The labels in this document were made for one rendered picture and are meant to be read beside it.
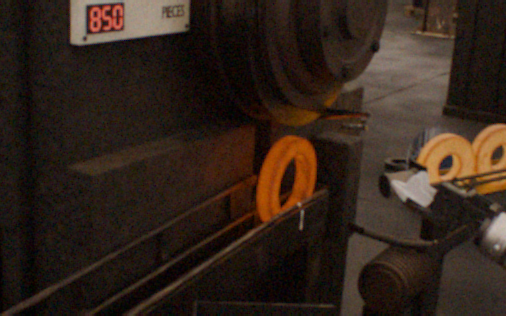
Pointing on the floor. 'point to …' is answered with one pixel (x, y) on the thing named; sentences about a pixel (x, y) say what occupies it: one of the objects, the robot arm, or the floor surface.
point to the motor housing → (394, 280)
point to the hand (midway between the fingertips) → (396, 187)
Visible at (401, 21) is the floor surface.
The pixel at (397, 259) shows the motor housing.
